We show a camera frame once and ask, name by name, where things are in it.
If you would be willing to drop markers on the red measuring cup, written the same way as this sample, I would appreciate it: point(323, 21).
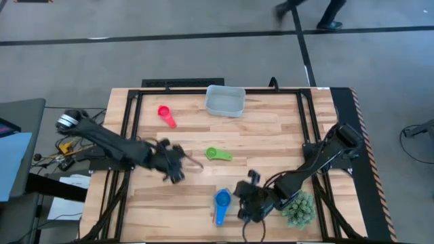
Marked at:
point(165, 113)

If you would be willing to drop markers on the green artificial plant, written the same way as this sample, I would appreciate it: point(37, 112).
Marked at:
point(300, 210)

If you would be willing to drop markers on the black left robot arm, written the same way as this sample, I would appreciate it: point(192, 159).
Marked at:
point(108, 142)

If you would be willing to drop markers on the person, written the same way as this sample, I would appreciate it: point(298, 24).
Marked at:
point(329, 13)

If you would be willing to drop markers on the white paper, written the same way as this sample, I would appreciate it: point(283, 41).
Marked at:
point(66, 206)

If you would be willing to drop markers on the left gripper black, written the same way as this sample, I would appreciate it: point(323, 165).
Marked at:
point(166, 157)

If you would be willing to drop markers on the black hazard-striped panel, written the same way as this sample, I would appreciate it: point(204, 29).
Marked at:
point(352, 108)

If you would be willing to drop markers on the grey plastic basket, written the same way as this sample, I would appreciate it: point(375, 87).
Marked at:
point(225, 101)

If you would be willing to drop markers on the yellow tool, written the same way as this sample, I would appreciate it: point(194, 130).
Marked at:
point(66, 147)

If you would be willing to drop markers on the grey side desk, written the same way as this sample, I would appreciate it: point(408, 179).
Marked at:
point(23, 112)

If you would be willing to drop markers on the black metal table frame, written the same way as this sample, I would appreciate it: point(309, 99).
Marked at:
point(220, 91)

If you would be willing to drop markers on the blue sheet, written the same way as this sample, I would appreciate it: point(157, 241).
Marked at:
point(12, 162)

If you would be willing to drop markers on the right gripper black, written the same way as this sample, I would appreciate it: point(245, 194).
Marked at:
point(259, 200)

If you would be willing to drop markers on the green measuring cup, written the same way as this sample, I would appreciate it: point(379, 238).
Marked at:
point(217, 154)

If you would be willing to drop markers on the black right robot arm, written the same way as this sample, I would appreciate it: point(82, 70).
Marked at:
point(315, 162)

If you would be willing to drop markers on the blue measuring cup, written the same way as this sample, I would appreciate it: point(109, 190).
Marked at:
point(222, 200)

